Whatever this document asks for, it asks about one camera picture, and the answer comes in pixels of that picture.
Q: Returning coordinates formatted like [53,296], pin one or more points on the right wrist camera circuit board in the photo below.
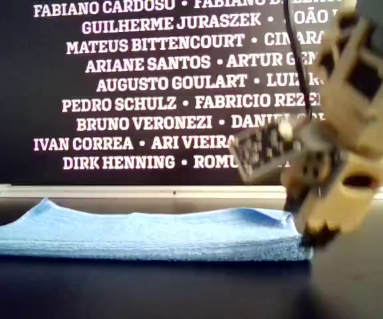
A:
[261,149]

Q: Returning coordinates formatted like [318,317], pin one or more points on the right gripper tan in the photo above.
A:
[318,166]

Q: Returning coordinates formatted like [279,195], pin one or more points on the black wall banner white names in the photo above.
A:
[28,99]

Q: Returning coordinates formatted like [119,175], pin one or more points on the light blue microfibre cloth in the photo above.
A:
[145,232]

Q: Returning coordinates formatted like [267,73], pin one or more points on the aluminium table frame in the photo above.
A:
[111,191]

